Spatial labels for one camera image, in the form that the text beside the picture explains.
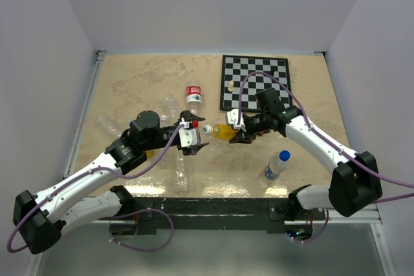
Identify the yellow tea bottle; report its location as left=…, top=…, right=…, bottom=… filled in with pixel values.
left=202, top=124, right=237, bottom=141

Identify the blue cap Pepsi bottle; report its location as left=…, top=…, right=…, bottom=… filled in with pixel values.
left=264, top=150, right=290, bottom=180

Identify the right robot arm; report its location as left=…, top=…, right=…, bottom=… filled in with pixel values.
left=226, top=89, right=382, bottom=220

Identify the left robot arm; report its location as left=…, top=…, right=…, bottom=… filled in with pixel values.
left=6, top=111, right=205, bottom=254

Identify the upright clear bottle white cap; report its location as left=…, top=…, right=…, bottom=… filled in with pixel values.
left=160, top=115, right=168, bottom=128

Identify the clear crushed bottle middle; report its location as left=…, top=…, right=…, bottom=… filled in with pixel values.
left=163, top=94, right=182, bottom=126

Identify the red label clear bottle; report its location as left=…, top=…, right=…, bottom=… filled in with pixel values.
left=186, top=79, right=202, bottom=116

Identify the long clear crushed bottle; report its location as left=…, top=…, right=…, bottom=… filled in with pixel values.
left=175, top=153, right=189, bottom=193

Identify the clear bottle far left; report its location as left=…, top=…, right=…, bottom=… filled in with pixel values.
left=97, top=114, right=124, bottom=138

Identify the cartoon fridge magnet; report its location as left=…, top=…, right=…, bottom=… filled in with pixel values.
left=256, top=130, right=271, bottom=136

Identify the white chess piece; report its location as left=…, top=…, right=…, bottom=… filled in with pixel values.
left=228, top=80, right=234, bottom=92

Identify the black white chessboard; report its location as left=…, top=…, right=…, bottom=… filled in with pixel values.
left=219, top=55, right=292, bottom=113

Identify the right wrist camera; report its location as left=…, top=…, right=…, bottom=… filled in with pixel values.
left=226, top=109, right=245, bottom=131

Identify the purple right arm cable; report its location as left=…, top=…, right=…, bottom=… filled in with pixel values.
left=235, top=70, right=414, bottom=204

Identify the black base frame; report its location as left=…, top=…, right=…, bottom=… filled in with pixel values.
left=103, top=186, right=325, bottom=235

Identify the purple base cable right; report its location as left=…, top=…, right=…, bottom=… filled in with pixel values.
left=289, top=209, right=330, bottom=244

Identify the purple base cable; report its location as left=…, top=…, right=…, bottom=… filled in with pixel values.
left=289, top=209, right=330, bottom=244
left=109, top=207, right=175, bottom=251

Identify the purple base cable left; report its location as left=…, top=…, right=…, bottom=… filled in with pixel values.
left=109, top=207, right=175, bottom=251

